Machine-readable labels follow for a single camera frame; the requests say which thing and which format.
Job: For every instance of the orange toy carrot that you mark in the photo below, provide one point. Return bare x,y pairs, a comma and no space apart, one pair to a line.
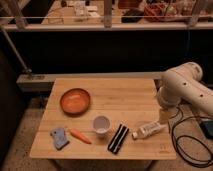
77,134

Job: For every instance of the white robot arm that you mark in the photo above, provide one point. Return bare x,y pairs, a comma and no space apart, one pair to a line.
183,82

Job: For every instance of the white paper cup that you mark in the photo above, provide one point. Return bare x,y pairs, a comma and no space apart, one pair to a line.
101,125

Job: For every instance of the diagonal metal strut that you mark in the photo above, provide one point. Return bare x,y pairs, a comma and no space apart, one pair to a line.
26,69

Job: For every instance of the blue sponge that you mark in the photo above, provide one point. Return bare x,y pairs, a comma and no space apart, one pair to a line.
59,138

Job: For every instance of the orange wooden bowl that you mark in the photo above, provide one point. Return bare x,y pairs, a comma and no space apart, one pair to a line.
75,101

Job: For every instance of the white plastic bottle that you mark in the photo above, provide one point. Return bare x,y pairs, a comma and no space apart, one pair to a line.
147,130

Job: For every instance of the red basket on shelf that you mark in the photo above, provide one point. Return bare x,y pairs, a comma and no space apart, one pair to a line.
160,12

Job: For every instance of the black object on shelf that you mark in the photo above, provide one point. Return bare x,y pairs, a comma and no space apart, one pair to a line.
132,16

